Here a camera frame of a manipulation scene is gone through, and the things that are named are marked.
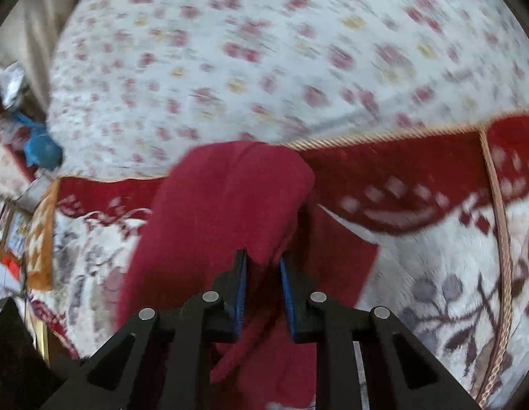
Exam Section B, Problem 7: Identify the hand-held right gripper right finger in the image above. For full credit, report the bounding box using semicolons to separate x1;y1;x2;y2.
279;251;483;410

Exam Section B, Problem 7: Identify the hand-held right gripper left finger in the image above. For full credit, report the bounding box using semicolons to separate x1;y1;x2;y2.
40;248;249;410

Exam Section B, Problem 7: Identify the dark red knit garment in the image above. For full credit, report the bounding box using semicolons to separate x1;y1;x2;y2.
115;140;380;410

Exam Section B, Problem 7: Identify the orange patterned cloth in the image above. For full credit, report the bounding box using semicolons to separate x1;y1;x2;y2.
25;178;61;291

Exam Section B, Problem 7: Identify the black object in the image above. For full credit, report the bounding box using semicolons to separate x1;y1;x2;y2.
0;298;66;410

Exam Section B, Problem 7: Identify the white floral bed sheet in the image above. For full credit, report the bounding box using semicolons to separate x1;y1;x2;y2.
46;0;529;180

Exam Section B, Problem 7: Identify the blue plastic bag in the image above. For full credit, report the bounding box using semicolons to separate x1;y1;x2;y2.
10;111;64;169

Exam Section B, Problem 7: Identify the crumpled white plastic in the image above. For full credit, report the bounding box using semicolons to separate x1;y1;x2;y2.
0;62;28;109

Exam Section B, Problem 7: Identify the beige curtain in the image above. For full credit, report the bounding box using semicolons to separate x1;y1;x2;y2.
0;0;83;112

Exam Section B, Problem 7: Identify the red white rope-trimmed blanket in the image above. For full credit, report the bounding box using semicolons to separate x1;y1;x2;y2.
25;111;529;410

